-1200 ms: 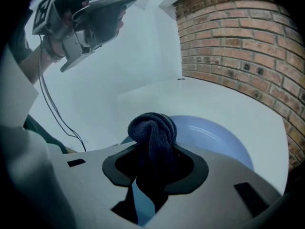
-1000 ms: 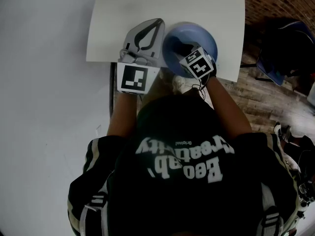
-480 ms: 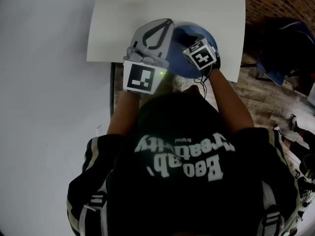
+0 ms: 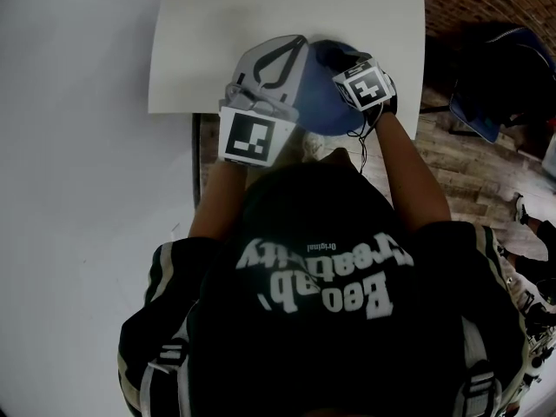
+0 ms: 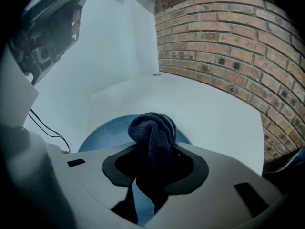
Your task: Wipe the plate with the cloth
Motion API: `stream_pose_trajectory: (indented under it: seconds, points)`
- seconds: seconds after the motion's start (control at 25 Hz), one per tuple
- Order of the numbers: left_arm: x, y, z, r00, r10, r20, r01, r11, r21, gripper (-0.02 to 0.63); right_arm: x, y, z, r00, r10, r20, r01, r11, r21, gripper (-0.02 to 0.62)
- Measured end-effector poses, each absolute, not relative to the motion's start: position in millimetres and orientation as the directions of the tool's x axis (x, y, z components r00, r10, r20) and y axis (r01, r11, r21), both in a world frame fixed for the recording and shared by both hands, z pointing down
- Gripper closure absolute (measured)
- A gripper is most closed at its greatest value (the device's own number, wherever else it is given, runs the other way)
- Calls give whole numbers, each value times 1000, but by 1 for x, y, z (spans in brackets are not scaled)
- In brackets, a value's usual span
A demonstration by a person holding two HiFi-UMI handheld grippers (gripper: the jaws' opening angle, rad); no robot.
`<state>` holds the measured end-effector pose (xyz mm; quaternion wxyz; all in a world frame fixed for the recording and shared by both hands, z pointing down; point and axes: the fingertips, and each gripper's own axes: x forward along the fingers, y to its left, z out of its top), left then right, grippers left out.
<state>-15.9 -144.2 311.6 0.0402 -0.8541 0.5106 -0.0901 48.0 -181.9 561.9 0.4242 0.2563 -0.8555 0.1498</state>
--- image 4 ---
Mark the dark blue cloth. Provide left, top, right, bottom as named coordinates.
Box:
left=313, top=43, right=361, bottom=77

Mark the person's right forearm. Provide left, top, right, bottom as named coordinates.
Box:
left=371, top=110, right=451, bottom=234

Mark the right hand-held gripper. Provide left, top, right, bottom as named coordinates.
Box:
left=332, top=56, right=399, bottom=114

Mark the metal equipment stand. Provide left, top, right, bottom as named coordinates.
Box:
left=520, top=275, right=556, bottom=390

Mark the black gripper cord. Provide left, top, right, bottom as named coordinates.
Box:
left=347, top=102, right=386, bottom=174

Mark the person's left forearm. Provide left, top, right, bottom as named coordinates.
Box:
left=186, top=161, right=252, bottom=241

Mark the person in dark green shirt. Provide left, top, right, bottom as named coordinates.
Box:
left=116, top=162, right=535, bottom=417

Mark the blue chair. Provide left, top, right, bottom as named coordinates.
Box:
left=420, top=93, right=501, bottom=145

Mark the person's right shoe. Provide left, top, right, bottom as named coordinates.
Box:
left=301, top=132, right=325, bottom=164

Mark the big blue plate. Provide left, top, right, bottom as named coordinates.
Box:
left=295, top=39, right=370, bottom=137

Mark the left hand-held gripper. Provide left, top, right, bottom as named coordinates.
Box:
left=216, top=34, right=310, bottom=169

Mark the person's shoe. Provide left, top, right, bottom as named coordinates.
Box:
left=301, top=132, right=325, bottom=164
left=514, top=192, right=531, bottom=225

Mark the grey harness strap with buckle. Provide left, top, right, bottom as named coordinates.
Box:
left=462, top=361, right=500, bottom=417
left=138, top=336, right=192, bottom=417

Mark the black backpack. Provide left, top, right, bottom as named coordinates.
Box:
left=458, top=22, right=556, bottom=134

